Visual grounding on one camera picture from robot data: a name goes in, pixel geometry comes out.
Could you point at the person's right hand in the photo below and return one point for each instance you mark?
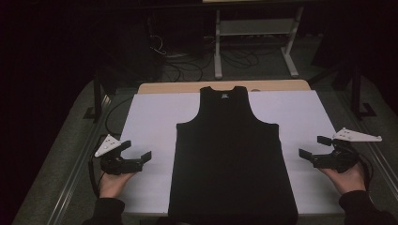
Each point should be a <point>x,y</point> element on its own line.
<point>347,179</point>

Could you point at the person's left hand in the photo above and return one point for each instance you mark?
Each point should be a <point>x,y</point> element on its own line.
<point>114,184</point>

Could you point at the wooden table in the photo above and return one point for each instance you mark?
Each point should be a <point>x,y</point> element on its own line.
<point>175,87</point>

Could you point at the white table cover sheet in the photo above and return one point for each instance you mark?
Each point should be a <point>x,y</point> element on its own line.
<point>150,118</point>

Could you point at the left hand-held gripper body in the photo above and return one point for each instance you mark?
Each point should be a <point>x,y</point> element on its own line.
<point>117,164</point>

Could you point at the white metal desk frame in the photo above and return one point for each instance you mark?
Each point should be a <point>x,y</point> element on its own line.
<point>218,47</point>

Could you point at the dark cabinet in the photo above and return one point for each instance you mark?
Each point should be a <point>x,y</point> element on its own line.
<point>140,62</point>

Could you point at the black tank top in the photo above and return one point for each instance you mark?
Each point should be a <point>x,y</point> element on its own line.
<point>231,150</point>

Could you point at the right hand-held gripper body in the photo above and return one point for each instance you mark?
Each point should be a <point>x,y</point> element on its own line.
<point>339,159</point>

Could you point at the black metal stand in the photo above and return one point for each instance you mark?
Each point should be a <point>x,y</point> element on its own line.
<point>356,90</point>
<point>97,100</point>

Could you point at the metal floor rail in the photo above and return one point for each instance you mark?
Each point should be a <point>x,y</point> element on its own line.
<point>380,162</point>
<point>72,184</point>

